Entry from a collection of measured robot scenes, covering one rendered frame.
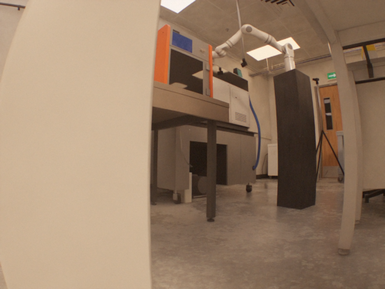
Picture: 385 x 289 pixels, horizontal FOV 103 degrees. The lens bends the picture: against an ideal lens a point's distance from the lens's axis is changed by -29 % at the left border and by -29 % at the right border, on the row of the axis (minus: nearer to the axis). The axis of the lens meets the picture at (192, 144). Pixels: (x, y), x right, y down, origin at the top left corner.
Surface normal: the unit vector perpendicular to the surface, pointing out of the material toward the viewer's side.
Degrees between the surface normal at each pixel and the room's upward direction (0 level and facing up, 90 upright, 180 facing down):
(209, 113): 90
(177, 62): 90
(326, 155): 90
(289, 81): 90
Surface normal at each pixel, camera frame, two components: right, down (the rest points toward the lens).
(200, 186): 0.67, -0.06
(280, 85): -0.87, -0.06
